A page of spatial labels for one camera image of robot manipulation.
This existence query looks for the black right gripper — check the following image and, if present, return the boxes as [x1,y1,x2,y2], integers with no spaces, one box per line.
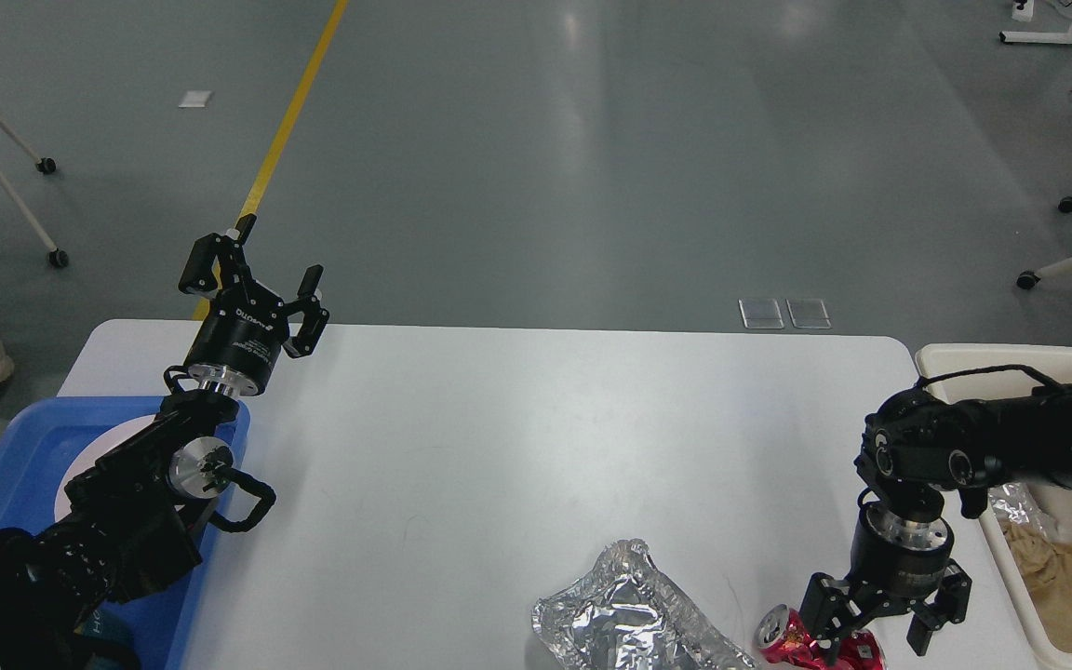
[799,506,973,664]

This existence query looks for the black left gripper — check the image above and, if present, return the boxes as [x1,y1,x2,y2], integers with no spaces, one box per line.
[176,213,330,397]

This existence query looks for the crushed red can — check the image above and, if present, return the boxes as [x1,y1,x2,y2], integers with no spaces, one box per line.
[756,605,888,669]

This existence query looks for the brown paper ball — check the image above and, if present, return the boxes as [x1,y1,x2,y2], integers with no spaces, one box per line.
[1000,521,1060,590]

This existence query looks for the aluminium foil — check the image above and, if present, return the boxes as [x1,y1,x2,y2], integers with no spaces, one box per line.
[531,538,760,669]
[988,483,1060,542]

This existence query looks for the pink plate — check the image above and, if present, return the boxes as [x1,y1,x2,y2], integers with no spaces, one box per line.
[54,414,154,521]

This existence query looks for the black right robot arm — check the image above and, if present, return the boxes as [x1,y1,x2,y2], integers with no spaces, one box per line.
[798,364,1072,667]

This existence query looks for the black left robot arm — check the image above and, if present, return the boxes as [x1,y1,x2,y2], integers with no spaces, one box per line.
[0,213,330,669]

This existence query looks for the beige plastic bin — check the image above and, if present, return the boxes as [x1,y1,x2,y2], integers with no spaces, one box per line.
[915,343,1072,669]

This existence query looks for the clear floor plates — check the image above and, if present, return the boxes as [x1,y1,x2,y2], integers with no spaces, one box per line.
[739,298,833,330]

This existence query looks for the blue plastic tray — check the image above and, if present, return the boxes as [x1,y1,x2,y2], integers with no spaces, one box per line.
[0,397,249,669]

